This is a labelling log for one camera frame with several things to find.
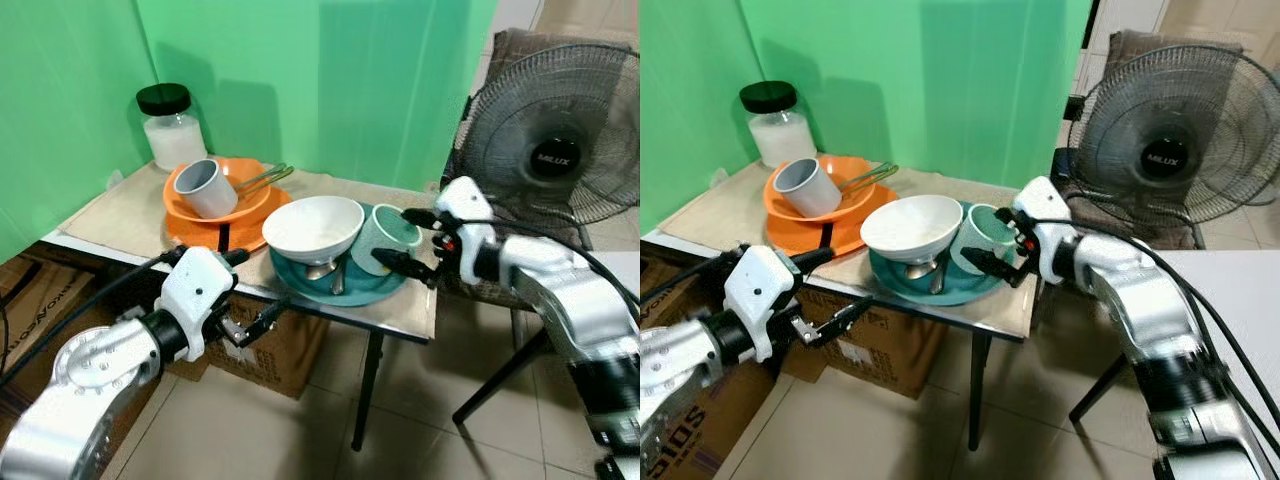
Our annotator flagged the large orange plate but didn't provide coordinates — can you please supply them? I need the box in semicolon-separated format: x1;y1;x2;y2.
764;184;897;259
164;184;295;254

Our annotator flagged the light green mug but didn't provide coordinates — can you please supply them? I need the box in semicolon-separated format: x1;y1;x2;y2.
947;202;1022;277
349;202;424;279

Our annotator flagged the brown cardboard box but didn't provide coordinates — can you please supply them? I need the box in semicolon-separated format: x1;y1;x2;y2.
204;290;332;401
780;298;942;403

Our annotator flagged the teal plate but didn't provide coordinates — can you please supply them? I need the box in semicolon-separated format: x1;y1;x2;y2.
267;202;410;308
867;202;1012;308

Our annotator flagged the small orange plate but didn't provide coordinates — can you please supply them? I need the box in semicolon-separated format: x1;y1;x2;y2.
763;153;877;225
163;156;274;227

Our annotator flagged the grey plastic cup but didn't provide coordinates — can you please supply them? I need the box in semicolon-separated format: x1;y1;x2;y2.
172;157;240;221
771;157;844;220

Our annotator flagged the metal spoon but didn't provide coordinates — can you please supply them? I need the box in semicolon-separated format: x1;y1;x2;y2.
903;260;947;297
304;260;347;297

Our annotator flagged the green metal cutlery piece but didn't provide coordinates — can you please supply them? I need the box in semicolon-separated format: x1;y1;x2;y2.
842;169;900;197
235;163;292;188
840;162;897;188
238;170;296;197

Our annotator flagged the white bowl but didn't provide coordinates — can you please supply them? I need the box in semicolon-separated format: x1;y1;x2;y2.
261;195;367;267
859;194;965;266

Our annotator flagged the beige table mat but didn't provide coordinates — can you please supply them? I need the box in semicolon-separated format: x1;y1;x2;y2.
658;158;1042;343
60;158;442;343

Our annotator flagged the cardboard box with red print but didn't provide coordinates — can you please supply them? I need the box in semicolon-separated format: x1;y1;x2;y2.
650;355;793;480

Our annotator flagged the black slanted leg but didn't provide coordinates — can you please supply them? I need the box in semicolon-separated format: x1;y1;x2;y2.
453;328;550;428
1067;353;1128;425

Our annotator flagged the black straight table leg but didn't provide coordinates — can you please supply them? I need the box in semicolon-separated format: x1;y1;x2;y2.
351;328;387;453
967;330;994;453

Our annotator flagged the glass jar with black lid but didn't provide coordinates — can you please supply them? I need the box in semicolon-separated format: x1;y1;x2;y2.
136;83;210;173
739;80;817;169

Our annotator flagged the flat cardboard box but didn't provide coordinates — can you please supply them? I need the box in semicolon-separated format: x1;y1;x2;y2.
640;254;703;323
0;252;104;386

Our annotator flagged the black standing fan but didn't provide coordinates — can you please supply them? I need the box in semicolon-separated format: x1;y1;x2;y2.
1064;44;1280;227
454;41;641;227

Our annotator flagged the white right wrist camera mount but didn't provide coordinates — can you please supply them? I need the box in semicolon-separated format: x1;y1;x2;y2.
435;176;502;287
1012;175;1088;287

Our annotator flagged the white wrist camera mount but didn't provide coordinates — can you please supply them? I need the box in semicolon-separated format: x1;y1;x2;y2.
157;246;240;335
1012;175;1088;287
435;176;502;287
721;244;802;364

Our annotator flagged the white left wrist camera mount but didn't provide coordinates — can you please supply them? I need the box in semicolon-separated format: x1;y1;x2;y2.
721;244;802;364
157;246;240;335

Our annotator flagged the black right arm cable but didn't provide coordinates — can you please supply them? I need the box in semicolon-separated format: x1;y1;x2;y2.
470;218;641;309
1030;216;1280;441

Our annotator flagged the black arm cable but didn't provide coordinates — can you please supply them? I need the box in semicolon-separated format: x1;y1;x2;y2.
640;250;746;306
1030;216;1280;441
470;218;641;309
0;248;189;389

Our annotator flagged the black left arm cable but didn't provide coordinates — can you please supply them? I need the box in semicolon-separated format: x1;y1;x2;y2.
0;248;189;389
640;250;746;306

